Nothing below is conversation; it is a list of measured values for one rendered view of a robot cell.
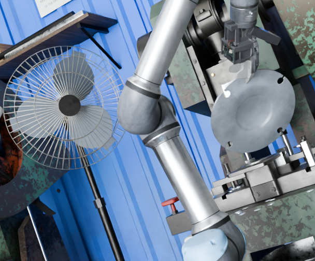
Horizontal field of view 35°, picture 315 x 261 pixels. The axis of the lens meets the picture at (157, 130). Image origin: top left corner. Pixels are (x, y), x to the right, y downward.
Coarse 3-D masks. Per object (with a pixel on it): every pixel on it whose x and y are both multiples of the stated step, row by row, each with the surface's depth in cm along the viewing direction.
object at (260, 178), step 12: (276, 156) 174; (240, 168) 173; (252, 168) 160; (264, 168) 171; (252, 180) 173; (264, 180) 171; (276, 180) 170; (252, 192) 173; (264, 192) 172; (276, 192) 170
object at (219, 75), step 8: (224, 64) 184; (208, 72) 187; (216, 72) 185; (224, 72) 184; (232, 72) 183; (216, 80) 186; (224, 80) 184; (216, 88) 186; (224, 88) 184; (216, 96) 186; (224, 96) 185
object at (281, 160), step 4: (280, 152) 182; (284, 152) 185; (280, 156) 181; (284, 156) 183; (288, 156) 188; (276, 160) 182; (280, 160) 181; (284, 160) 181; (288, 160) 186; (276, 164) 182; (280, 164) 181
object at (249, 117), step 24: (264, 72) 149; (240, 96) 150; (264, 96) 153; (288, 96) 156; (216, 120) 151; (240, 120) 155; (264, 120) 158; (288, 120) 160; (240, 144) 159; (264, 144) 162
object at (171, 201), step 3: (171, 198) 181; (174, 198) 178; (177, 198) 180; (165, 201) 179; (168, 201) 178; (171, 201) 177; (174, 201) 178; (162, 204) 179; (165, 204) 178; (168, 204) 178; (171, 204) 180; (174, 204) 181; (171, 207) 180; (174, 207) 180; (174, 210) 180
